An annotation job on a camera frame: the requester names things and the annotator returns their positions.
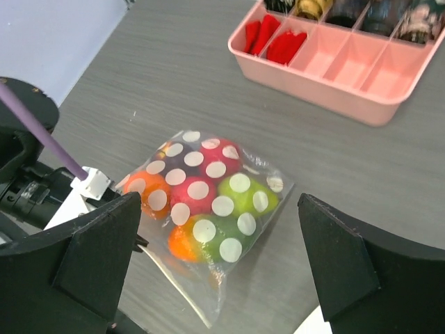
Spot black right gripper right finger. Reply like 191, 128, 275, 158
298, 193, 444, 333

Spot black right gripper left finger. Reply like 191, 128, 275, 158
1, 192, 142, 333

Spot orange tangerine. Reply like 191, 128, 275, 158
123, 170, 171, 220

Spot orange green mango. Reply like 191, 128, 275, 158
168, 213, 260, 264

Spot red apple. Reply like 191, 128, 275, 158
170, 176, 217, 216

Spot clear polka dot zip bag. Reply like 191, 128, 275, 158
116, 129, 294, 327

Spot green pear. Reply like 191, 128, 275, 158
218, 173, 280, 218

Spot dark purple plum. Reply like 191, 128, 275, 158
154, 141, 200, 177

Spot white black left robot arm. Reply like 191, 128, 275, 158
1, 104, 74, 244

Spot pink divided organizer box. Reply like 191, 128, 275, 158
227, 1, 444, 127

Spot red item compartment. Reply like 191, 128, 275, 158
243, 14, 281, 56
266, 31, 307, 65

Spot black pink floral roll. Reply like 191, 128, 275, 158
396, 0, 444, 45

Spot black dotted sock roll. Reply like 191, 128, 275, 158
360, 0, 411, 37

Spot dark brown sock roll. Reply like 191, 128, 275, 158
325, 0, 368, 28

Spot red item left compartment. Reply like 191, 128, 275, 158
243, 14, 281, 56

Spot yellow black patterned roll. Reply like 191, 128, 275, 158
293, 0, 334, 21

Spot black floral sock roll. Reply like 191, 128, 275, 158
263, 0, 296, 14

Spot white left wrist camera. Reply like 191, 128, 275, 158
44, 166, 122, 230

